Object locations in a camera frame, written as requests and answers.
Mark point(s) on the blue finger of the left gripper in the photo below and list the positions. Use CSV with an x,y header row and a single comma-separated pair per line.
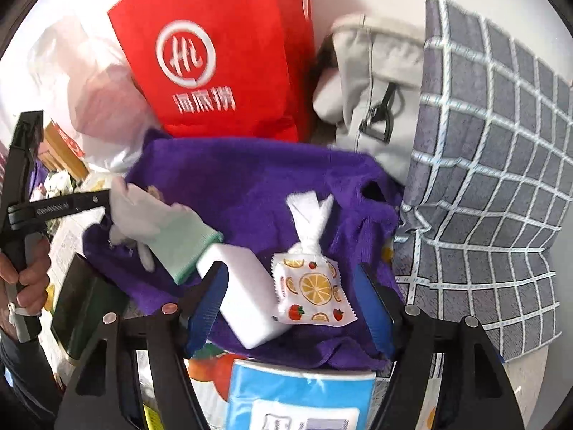
x,y
85,201

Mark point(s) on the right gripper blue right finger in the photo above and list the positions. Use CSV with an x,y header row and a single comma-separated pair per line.
x,y
376,303

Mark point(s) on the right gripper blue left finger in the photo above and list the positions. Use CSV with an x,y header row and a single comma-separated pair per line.
x,y
202,307

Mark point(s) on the white foam sponge block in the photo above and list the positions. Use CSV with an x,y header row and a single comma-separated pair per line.
x,y
250,302

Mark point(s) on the white work glove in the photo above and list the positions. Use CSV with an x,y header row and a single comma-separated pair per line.
x,y
173,235

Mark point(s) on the fruit print sachet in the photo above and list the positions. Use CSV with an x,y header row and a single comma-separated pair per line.
x,y
308,284

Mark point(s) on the person's left hand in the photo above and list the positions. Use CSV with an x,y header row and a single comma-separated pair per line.
x,y
34,279

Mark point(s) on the fruit print tablecloth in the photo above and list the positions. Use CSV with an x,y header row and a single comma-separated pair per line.
x,y
133,374

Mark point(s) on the dark green rectangular box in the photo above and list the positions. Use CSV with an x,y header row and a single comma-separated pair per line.
x,y
84,298

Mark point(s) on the blue tissue pack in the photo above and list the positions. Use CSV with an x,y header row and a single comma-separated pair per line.
x,y
263,396

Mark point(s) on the white Miniso plastic bag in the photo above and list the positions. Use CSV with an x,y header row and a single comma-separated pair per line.
x,y
77,75

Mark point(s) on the purple towel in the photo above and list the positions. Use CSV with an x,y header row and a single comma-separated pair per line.
x,y
239,186

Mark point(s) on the blue grid plaid cushion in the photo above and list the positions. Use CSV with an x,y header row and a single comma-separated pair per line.
x,y
489,184

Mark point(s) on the red Haidilao paper bag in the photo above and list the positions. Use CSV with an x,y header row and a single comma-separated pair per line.
x,y
230,68

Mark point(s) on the beige canvas backpack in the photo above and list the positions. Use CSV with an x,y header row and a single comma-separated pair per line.
x,y
370,72

